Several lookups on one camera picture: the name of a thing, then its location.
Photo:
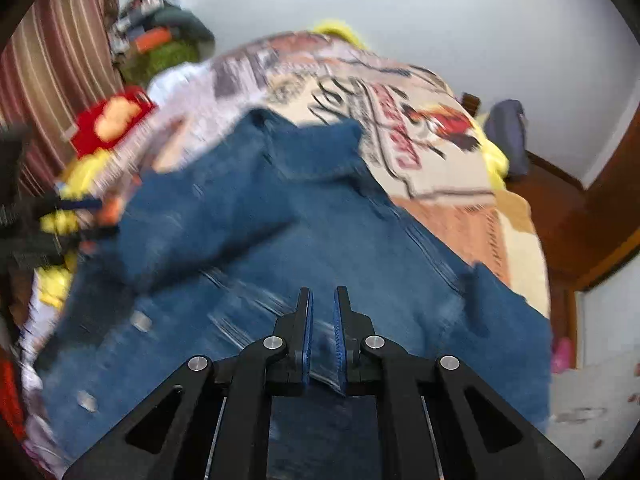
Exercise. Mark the white cloth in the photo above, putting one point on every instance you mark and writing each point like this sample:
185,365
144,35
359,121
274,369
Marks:
175,80

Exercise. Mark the red plush toy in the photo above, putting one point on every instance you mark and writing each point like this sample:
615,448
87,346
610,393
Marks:
90,132

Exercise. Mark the blue denim jeans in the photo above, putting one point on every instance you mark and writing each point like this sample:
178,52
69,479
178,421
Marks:
250,220

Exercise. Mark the red cloth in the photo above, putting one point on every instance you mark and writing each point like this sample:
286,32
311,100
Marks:
10,395

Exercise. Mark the pile of clothes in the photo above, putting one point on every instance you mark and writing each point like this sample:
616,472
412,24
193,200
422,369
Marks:
175,55

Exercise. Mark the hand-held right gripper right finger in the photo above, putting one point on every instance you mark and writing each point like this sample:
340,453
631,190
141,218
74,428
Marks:
341,347

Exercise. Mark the wooden bed post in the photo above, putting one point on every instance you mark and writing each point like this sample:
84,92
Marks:
470,104

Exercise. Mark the striped brown curtain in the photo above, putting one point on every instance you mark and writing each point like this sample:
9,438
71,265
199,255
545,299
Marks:
60,35

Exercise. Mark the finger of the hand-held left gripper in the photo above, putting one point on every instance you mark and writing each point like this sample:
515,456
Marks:
85,215

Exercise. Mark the pink plastic object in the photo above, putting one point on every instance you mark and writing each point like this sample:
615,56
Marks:
561,355

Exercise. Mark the newspaper print blanket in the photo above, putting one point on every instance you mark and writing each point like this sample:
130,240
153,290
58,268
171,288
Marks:
350,75

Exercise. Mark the grey backpack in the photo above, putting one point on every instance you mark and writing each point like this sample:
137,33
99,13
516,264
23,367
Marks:
505,130

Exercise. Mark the yellow blanket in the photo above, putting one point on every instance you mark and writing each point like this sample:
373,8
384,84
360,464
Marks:
87,170

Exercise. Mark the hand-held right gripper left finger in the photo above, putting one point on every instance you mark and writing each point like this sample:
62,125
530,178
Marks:
306,342

